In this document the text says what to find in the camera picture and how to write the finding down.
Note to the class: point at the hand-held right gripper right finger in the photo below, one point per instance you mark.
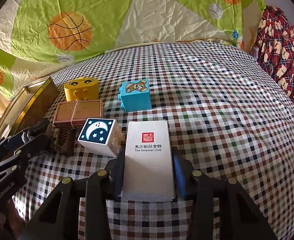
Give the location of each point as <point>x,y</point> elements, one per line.
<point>178,173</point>

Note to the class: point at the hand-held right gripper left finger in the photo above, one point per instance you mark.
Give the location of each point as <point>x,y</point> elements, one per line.
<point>117,172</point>

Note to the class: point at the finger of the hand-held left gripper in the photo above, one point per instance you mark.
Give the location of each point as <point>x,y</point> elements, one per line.
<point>4,170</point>
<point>13,140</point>

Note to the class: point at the white card box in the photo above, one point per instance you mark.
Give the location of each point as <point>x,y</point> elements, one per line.
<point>147,165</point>

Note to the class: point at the white moon toy block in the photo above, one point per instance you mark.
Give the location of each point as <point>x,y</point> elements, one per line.
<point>97,135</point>

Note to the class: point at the gold tin box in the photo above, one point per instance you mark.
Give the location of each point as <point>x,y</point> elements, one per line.
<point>34,100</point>

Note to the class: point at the brown rectangular tin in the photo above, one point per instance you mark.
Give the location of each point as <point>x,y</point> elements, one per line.
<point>79,111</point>

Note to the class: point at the teal cartoon card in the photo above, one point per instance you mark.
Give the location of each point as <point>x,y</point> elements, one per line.
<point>137,100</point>

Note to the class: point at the checked bed sheet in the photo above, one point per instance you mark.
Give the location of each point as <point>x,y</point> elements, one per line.
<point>212,105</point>

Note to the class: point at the yellow face toy block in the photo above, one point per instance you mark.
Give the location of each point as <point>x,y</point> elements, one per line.
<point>80,90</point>

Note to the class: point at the red plaid bear cloth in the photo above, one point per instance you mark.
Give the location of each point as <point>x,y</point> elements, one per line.
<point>282,50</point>

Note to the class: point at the basketball print green sheet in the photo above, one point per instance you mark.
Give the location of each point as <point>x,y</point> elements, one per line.
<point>137,10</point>

